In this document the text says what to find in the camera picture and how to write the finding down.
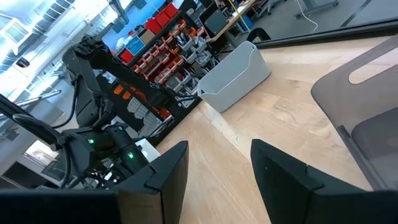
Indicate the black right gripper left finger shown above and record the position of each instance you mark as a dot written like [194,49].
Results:
[161,193]

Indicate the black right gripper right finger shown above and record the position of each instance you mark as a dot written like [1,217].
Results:
[286,186]

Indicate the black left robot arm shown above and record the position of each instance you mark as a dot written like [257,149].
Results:
[84,77]

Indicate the shelf with orange parts bins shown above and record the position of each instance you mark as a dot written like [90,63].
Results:
[168,62]

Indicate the smoky transparent plastic bin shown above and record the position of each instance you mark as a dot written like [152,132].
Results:
[342,102]

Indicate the blue sign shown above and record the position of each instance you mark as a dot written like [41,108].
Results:
[135,45]

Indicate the light grey plastic bin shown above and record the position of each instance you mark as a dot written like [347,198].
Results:
[230,81]

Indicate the wooden workbench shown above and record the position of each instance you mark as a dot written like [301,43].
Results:
[230,25]

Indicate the grey cart base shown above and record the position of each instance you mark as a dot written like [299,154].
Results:
[317,4]

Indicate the black aluminium table frame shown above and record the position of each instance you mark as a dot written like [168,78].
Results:
[326,35]

